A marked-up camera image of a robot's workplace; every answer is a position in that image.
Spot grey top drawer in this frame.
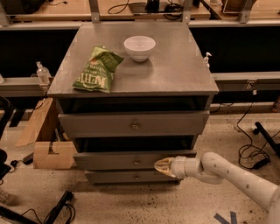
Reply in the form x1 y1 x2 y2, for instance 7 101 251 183
59 111 209 138

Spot grey bottom drawer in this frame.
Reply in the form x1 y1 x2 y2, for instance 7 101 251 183
85 170 179 185

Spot grey drawer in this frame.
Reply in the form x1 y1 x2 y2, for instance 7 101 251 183
85 170 179 185
73 150 196 171
59 111 209 138

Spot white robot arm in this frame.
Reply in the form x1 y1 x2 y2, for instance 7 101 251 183
154 152 280 224

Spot black power strip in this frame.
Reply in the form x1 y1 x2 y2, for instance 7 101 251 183
43 191 76 224

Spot black cable on floor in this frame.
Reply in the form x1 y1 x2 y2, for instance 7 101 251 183
235 84 280 171

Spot white ceramic bowl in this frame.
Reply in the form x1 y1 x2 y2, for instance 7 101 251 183
123 36 156 62

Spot black cables on desk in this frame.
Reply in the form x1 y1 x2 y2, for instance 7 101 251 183
107 0 184 21

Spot black stand leg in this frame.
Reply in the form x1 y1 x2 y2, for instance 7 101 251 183
253 122 280 157

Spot green chip bag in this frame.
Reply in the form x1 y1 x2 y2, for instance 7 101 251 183
73 45 123 93

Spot white pump bottle right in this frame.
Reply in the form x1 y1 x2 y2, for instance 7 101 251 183
203 52 212 68

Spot cardboard box pieces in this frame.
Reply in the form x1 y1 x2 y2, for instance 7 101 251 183
15 98 77 170

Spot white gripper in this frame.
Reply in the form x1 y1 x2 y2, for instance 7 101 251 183
154 157 195 179

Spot clear sanitizer bottle left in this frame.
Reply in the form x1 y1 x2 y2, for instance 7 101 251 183
36 61 51 84

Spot grey wooden drawer cabinet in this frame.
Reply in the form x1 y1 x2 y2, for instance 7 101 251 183
46 22 220 186

